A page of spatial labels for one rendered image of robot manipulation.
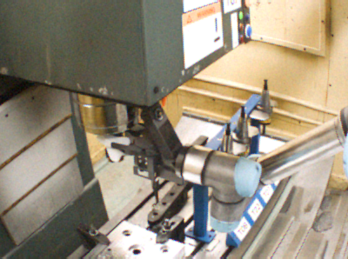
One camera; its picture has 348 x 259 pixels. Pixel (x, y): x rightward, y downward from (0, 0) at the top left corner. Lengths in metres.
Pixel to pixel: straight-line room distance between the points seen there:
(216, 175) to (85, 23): 0.39
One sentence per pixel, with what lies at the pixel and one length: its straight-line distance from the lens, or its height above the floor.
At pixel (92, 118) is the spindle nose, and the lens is 0.80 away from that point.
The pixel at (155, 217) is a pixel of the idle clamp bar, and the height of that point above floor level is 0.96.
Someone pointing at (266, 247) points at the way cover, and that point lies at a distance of 1.48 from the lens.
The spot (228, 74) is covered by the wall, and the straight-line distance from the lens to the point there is 1.87.
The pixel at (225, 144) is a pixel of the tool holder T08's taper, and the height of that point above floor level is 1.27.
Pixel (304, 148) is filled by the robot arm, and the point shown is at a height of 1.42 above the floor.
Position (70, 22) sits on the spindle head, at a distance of 0.68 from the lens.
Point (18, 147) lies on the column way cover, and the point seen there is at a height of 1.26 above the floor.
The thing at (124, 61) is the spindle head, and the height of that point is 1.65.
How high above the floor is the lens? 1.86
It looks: 31 degrees down
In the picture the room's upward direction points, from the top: 4 degrees counter-clockwise
